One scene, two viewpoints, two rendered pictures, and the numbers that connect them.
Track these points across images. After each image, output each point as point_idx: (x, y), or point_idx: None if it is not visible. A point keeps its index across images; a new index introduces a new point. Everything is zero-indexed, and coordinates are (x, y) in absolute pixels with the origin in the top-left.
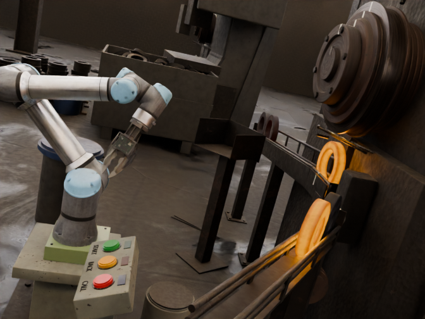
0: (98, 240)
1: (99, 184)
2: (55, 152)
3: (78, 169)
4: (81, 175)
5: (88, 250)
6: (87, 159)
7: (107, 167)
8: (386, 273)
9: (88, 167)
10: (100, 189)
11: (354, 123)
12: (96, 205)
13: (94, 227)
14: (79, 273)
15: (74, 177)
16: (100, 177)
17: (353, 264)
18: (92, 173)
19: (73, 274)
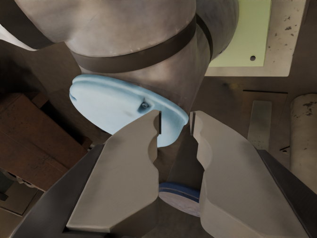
0: (244, 16)
1: (180, 129)
2: None
3: (81, 102)
4: (113, 123)
5: (227, 64)
6: (9, 37)
7: (155, 122)
8: None
9: (63, 35)
10: (187, 80)
11: None
12: (202, 78)
13: (222, 45)
14: (226, 73)
15: (111, 132)
16: (152, 39)
17: None
18: (129, 117)
19: (218, 75)
